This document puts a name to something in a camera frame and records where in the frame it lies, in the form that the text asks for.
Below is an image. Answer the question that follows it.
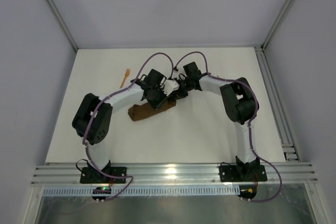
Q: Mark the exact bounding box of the brown cloth napkin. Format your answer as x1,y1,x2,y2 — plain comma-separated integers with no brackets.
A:
128,101,176,122

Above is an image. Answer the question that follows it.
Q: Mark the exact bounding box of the orange plastic fork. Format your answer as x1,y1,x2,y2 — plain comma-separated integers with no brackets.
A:
120,68,130,89

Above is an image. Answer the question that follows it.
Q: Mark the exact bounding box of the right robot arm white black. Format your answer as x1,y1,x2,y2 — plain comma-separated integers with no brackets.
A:
175,62,261,182

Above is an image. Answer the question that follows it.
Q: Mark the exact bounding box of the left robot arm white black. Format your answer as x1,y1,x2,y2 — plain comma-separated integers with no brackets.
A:
72,69,179,184

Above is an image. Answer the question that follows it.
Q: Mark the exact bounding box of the left small controller board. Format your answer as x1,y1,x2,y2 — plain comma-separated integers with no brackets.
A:
91,186,112,203

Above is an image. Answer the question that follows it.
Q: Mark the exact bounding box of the small controller board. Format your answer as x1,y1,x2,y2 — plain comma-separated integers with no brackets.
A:
238,186,257,202
91,186,112,203

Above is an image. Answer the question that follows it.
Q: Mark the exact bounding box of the right small controller board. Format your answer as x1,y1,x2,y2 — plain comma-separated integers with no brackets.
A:
238,186,257,202

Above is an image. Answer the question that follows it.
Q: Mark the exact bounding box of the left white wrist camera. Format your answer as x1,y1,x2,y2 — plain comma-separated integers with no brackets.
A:
163,80,180,96

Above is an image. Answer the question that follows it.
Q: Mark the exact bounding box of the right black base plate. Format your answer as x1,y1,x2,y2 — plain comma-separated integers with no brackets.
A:
218,163,268,182

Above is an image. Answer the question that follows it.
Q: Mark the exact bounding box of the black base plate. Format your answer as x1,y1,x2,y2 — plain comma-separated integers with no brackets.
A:
80,166,127,184
218,163,268,182

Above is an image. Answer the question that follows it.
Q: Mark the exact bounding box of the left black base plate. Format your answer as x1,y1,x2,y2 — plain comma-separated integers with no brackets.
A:
80,166,127,184

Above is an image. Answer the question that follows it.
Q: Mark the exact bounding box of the slotted grey cable duct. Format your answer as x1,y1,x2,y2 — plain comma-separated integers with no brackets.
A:
43,184,239,197

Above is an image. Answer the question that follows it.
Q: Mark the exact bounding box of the aluminium right side rail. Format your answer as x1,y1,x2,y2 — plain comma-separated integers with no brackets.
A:
255,46,301,162

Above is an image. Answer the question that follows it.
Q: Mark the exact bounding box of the aluminium rail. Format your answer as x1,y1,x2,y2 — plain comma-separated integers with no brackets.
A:
31,162,318,186
255,46,301,162

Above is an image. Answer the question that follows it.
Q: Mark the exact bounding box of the aluminium front rail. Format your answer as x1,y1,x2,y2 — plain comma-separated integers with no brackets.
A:
31,162,318,186

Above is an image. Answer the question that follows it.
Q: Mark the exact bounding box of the left aluminium corner post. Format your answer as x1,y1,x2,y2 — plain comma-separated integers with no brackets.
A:
45,0,79,52

